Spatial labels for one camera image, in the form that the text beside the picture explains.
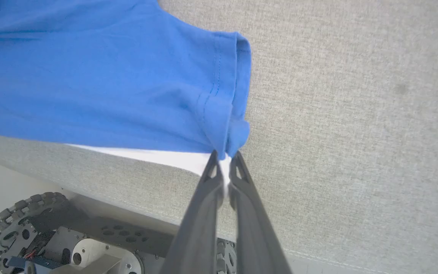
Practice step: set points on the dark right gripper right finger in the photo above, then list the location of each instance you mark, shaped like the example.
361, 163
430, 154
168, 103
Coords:
253, 228

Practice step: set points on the grey robot wheeled base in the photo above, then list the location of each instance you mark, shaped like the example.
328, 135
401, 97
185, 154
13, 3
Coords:
101, 247

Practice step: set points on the grey fabric sofa cushion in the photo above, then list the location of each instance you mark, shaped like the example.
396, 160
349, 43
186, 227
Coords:
356, 133

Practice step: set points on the blue and white garment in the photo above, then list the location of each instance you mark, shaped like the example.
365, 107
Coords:
108, 76

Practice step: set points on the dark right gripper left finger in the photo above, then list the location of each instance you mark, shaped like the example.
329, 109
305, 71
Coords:
198, 224

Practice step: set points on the grey omni wheel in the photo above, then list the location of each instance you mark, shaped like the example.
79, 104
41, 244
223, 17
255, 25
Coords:
226, 257
10, 224

